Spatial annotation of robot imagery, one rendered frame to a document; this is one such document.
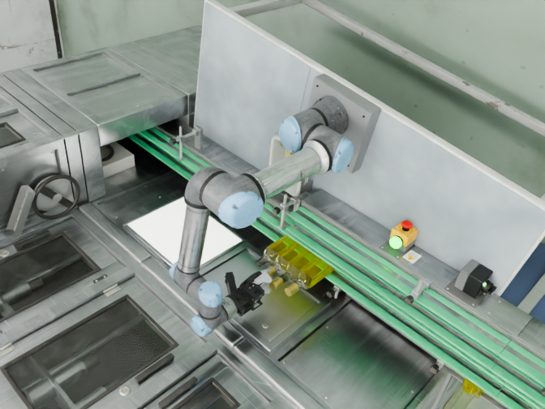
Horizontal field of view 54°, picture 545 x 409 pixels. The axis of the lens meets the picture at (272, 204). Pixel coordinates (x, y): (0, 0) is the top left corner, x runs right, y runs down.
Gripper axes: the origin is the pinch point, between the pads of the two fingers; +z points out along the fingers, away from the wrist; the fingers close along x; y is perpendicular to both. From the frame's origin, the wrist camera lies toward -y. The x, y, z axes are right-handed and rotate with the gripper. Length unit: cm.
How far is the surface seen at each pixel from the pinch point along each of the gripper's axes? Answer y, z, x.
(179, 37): -156, 83, 17
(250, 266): -15.2, 7.7, -13.1
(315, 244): 4.9, 20.5, 6.6
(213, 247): -33.0, 3.5, -13.4
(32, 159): -98, -38, 13
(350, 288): 24.1, 21.1, -2.2
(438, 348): 61, 22, -1
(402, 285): 42.3, 20.6, 15.3
